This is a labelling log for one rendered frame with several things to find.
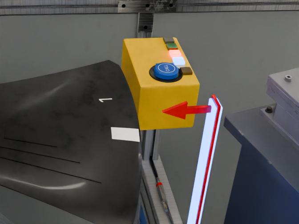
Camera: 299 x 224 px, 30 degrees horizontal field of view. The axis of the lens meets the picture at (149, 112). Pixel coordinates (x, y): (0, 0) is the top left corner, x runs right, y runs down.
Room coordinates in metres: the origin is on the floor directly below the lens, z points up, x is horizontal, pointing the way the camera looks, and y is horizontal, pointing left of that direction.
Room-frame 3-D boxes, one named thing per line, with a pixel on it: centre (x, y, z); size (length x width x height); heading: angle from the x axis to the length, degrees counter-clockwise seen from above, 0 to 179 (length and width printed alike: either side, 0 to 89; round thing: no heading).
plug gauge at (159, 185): (0.71, -0.04, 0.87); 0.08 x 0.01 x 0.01; 14
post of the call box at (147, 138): (0.82, -0.01, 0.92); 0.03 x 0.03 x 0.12; 15
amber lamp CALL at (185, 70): (0.79, -0.05, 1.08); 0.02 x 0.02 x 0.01; 15
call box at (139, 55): (0.82, -0.01, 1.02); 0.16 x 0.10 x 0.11; 15
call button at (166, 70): (0.78, -0.02, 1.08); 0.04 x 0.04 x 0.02
